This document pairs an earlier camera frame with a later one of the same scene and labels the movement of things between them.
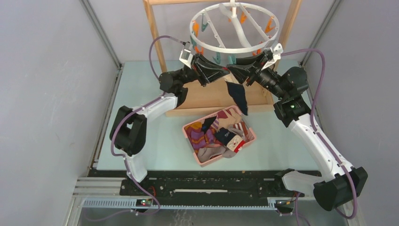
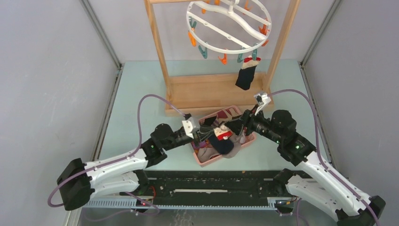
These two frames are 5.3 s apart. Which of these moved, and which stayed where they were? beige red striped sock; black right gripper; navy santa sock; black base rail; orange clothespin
Moved: navy santa sock; black right gripper; orange clothespin
Stayed: beige red striped sock; black base rail
